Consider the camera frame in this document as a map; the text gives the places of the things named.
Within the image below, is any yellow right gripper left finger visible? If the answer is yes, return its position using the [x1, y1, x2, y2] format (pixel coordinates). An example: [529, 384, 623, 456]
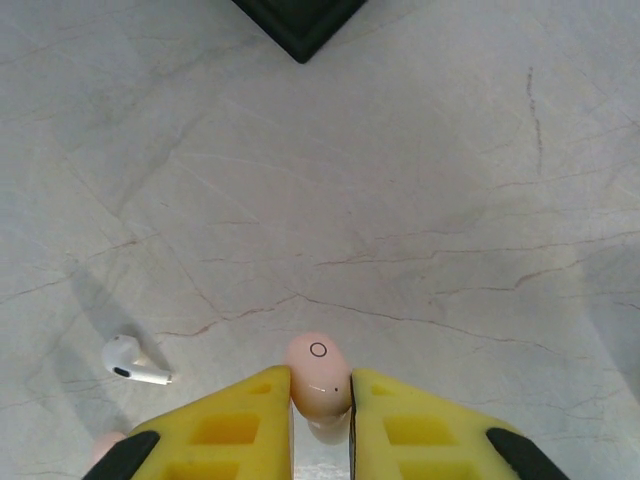
[88, 364, 295, 480]

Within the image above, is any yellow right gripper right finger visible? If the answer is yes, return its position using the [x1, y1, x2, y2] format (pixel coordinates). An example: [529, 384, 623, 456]
[349, 367, 567, 480]

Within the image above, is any pink earbud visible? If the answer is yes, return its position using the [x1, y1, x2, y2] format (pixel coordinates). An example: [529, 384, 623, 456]
[283, 330, 354, 446]
[90, 430, 129, 464]

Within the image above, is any white stem earbud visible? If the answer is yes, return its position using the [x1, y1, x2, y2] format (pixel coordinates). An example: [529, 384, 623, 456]
[101, 333, 176, 387]

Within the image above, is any black folding chessboard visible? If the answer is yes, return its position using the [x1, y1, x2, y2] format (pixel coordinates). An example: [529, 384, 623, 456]
[231, 0, 370, 65]

